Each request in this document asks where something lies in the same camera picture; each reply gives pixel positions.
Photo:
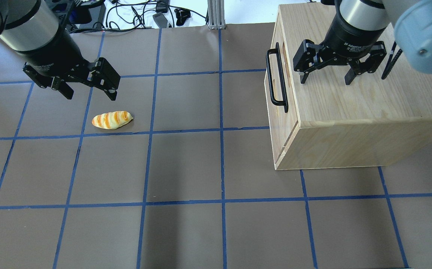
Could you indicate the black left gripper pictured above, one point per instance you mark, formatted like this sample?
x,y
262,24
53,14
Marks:
x,y
53,50

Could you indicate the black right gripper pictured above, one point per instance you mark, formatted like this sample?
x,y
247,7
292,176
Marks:
x,y
351,38

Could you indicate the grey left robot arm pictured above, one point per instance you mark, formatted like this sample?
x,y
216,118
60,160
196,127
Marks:
x,y
27,25

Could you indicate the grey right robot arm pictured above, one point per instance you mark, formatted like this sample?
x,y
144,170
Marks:
x,y
406,24

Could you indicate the wooden drawer cabinet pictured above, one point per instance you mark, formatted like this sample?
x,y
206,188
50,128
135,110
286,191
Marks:
x,y
325,123

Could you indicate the toy bread loaf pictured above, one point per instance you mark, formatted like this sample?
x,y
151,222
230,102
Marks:
x,y
112,120

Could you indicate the aluminium frame post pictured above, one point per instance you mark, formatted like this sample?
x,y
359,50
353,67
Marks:
x,y
215,15

